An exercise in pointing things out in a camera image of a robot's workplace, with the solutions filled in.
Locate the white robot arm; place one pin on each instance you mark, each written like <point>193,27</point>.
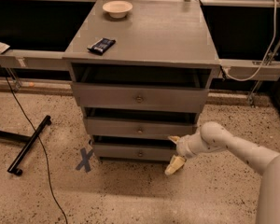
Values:
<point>213,137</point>

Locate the black wheeled stand base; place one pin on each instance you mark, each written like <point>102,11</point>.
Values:
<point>27,140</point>

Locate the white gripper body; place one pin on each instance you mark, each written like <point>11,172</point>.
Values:
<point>183,147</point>

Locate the grey drawer cabinet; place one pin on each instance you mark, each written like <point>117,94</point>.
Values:
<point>169,47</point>

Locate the white ceramic bowl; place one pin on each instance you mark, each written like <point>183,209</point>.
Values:
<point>117,9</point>

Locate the grey middle drawer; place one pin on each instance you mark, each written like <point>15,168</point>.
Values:
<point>136,128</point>

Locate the grey metal rail frame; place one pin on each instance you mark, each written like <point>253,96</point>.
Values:
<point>50,16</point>

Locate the dark blue snack packet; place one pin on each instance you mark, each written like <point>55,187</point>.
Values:
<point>101,46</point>

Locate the grey top drawer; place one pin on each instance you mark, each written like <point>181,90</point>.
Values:
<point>151,98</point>

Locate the grey bottom drawer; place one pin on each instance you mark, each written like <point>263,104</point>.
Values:
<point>133,152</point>

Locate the blue tape cross mark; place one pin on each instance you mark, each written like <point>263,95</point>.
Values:
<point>85,160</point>

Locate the grey drawer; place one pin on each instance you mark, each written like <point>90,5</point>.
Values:
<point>133,152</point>
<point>151,98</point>
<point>136,128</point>

